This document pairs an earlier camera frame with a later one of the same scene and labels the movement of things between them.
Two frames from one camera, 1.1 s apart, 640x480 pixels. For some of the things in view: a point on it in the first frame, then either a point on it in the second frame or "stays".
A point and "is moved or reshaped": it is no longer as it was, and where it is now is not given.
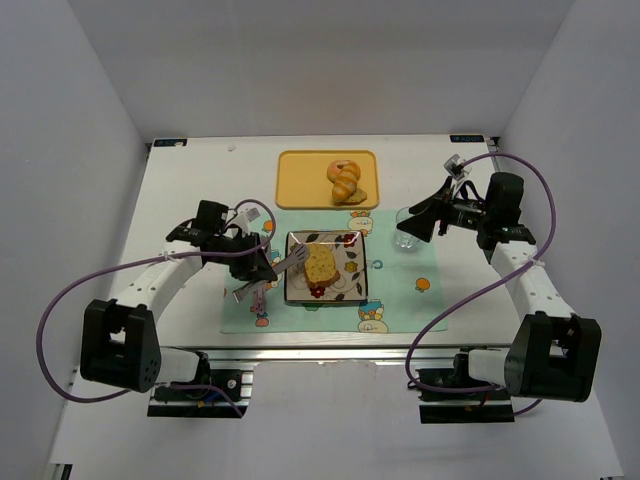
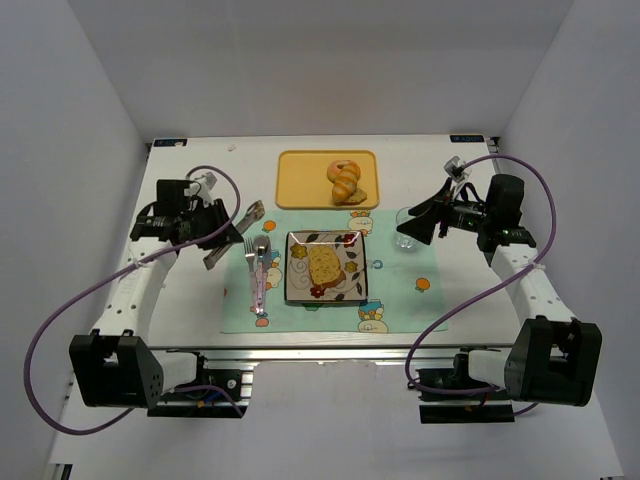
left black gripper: [255, 260] -> [215, 220]
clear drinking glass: [404, 239] stays
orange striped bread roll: [346, 183] stays
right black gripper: [438, 214] stays
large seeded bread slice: [320, 267] stays
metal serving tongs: [298, 254] is moved or reshaped
